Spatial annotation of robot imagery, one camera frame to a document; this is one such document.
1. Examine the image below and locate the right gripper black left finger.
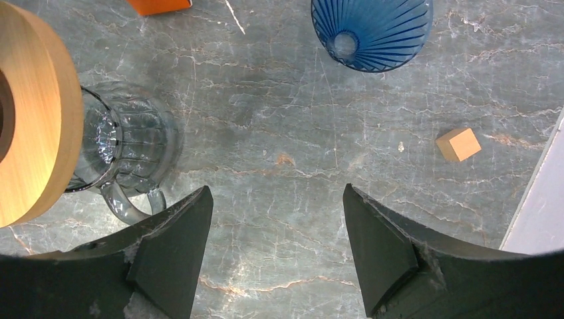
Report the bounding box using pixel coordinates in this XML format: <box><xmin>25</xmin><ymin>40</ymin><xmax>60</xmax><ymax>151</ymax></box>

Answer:
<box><xmin>1</xmin><ymin>186</ymin><xmax>213</xmax><ymax>318</ymax></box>

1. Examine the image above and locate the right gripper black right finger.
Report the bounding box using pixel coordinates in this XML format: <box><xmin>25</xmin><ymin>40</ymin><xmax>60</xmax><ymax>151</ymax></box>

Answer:
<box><xmin>343</xmin><ymin>184</ymin><xmax>563</xmax><ymax>318</ymax></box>

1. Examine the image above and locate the small wooden ring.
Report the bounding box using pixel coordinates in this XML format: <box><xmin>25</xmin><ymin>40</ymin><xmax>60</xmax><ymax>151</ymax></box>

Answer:
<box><xmin>0</xmin><ymin>1</ymin><xmax>84</xmax><ymax>229</ymax></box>

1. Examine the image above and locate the orange coffee filter box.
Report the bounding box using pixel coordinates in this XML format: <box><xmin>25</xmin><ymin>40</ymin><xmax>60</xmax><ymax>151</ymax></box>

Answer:
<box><xmin>127</xmin><ymin>0</ymin><xmax>192</xmax><ymax>16</ymax></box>

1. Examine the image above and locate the clear glass pitcher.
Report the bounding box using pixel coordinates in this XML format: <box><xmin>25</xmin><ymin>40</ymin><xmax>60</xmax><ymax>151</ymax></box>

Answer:
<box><xmin>65</xmin><ymin>81</ymin><xmax>184</xmax><ymax>225</ymax></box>

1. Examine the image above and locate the small wooden cube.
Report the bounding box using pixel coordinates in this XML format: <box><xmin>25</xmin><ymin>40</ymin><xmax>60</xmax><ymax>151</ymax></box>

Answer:
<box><xmin>436</xmin><ymin>128</ymin><xmax>482</xmax><ymax>162</ymax></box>

